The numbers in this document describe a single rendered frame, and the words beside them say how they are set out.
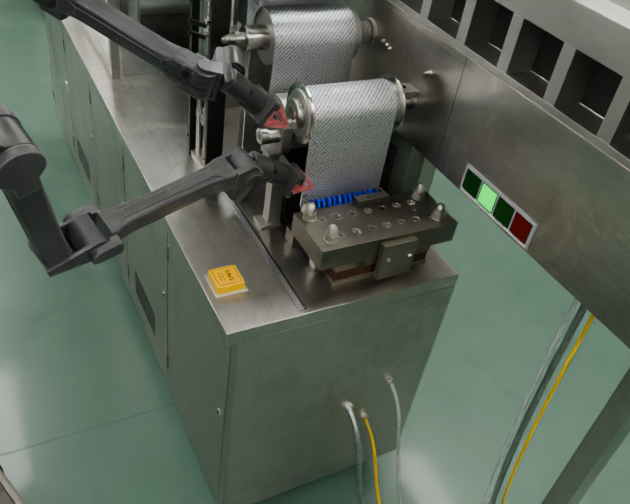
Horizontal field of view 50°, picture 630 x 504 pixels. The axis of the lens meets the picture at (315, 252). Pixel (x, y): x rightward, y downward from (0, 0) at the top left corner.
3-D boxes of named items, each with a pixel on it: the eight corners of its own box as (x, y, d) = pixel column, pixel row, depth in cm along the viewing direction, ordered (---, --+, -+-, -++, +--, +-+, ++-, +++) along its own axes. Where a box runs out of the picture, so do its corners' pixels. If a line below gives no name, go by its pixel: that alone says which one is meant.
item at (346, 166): (299, 206, 173) (308, 143, 162) (376, 192, 183) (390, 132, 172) (300, 207, 173) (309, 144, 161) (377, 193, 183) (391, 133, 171)
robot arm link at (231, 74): (215, 92, 147) (234, 78, 144) (213, 71, 150) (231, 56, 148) (236, 108, 152) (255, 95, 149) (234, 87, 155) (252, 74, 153)
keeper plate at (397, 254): (372, 275, 172) (381, 242, 165) (404, 267, 176) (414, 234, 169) (377, 282, 170) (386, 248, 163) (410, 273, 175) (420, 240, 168)
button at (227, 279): (207, 277, 164) (207, 269, 163) (234, 271, 167) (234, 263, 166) (217, 295, 160) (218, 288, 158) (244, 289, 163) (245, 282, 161)
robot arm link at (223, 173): (93, 255, 127) (62, 212, 130) (92, 270, 132) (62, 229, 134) (267, 171, 150) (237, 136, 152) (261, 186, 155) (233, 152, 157)
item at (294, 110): (300, 106, 156) (297, 135, 161) (307, 105, 157) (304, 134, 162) (286, 93, 162) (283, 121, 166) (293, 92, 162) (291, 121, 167)
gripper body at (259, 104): (263, 128, 153) (241, 111, 148) (246, 108, 160) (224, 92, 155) (281, 106, 152) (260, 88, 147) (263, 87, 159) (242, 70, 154)
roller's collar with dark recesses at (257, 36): (237, 45, 175) (239, 21, 171) (259, 44, 178) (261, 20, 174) (247, 55, 171) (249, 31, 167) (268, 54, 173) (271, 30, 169)
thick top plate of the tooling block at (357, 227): (290, 231, 172) (293, 212, 168) (418, 206, 189) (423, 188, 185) (319, 271, 161) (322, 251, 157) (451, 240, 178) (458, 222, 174)
